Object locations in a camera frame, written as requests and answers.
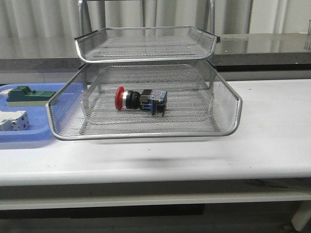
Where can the red emergency stop button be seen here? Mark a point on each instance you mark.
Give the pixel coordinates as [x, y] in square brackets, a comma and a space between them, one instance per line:
[152, 101]

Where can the silver mesh tray rack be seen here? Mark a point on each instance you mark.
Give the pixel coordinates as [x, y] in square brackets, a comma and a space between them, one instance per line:
[200, 102]

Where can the blue plastic tray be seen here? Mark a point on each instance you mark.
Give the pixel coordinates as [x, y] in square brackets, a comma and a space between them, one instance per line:
[62, 115]

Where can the grey stone counter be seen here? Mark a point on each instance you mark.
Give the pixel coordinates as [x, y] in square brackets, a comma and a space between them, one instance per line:
[235, 52]

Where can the white terminal block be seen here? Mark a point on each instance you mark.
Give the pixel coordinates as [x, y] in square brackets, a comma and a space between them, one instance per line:
[14, 121]

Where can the green and beige switch module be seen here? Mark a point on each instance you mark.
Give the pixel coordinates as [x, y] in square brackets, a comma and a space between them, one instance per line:
[24, 96]

